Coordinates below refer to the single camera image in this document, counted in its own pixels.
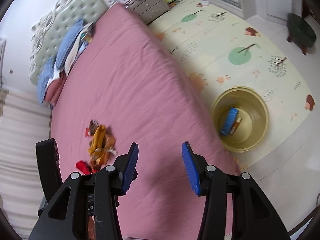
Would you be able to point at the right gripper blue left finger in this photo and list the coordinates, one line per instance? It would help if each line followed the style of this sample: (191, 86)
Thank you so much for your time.
(126, 167)

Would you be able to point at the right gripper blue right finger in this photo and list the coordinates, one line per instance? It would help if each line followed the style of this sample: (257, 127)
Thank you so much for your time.
(199, 176)

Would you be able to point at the mustard yellow knit cloth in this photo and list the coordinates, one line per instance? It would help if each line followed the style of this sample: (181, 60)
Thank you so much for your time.
(101, 147)

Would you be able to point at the red cloth bag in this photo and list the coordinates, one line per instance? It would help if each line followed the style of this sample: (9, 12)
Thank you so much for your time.
(85, 167)

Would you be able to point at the red snack wrapper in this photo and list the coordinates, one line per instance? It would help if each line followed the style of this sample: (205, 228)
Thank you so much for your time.
(87, 132)

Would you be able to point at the brown knit hat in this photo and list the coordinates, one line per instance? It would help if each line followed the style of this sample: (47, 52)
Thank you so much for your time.
(93, 125)

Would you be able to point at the yellow round trash bin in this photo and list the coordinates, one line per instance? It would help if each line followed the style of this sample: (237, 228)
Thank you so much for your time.
(254, 113)

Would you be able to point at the white striped curtain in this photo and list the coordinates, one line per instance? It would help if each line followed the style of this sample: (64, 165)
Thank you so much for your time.
(23, 124)

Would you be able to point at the blue box in bin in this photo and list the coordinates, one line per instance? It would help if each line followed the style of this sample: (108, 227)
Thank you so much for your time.
(229, 121)

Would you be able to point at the small brown bottle box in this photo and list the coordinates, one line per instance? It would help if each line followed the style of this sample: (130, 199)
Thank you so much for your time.
(235, 125)

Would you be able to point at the blue and pink folded bedding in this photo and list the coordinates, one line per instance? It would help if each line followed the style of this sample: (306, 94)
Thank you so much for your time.
(50, 83)

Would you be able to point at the pink bed sheet mattress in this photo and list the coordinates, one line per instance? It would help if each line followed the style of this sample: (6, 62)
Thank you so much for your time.
(128, 81)

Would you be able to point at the cartoon tree play mat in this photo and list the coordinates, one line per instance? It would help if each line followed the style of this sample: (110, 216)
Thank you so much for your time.
(233, 65)

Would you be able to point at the blue pillow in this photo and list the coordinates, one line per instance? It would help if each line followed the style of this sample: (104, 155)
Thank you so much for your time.
(68, 42)

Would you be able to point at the green tufted headboard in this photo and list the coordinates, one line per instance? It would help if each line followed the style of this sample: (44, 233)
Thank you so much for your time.
(49, 32)

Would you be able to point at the grey bedside drawer cabinet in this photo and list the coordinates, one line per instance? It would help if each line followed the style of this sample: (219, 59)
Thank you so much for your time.
(149, 10)

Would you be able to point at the dark green round stool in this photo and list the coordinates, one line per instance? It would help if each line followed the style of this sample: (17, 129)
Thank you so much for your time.
(300, 31)

